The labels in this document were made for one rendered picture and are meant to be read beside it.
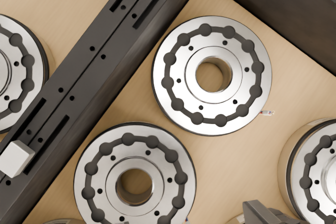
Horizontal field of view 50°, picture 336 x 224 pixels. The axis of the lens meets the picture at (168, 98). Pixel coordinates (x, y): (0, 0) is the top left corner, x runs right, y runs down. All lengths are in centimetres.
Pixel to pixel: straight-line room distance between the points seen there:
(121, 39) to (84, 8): 12
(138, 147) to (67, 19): 14
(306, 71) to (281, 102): 4
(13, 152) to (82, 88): 6
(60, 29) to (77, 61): 11
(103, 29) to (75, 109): 5
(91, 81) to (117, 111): 10
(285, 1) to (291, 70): 8
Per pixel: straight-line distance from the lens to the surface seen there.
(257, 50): 31
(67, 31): 35
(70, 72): 24
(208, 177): 34
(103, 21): 24
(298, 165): 33
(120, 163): 30
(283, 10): 32
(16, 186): 25
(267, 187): 35
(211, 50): 30
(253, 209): 16
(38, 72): 31
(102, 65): 23
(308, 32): 32
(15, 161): 24
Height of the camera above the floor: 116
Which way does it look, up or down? 87 degrees down
